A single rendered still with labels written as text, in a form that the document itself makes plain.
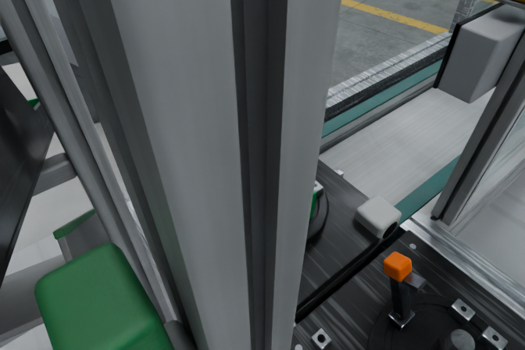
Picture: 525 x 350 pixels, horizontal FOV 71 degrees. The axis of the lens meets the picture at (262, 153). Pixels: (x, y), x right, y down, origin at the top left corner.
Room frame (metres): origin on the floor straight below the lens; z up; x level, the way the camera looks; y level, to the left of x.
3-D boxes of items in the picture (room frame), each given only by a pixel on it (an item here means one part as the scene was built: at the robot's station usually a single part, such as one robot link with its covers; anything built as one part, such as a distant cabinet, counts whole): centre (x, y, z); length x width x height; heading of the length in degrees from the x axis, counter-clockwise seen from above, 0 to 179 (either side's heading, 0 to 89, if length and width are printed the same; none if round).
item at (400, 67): (0.61, -0.14, 0.91); 0.89 x 0.06 x 0.11; 128
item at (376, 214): (0.31, -0.16, 0.97); 0.05 x 0.05 x 0.04; 38
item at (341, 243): (0.32, -0.02, 0.96); 0.24 x 0.24 x 0.02; 38
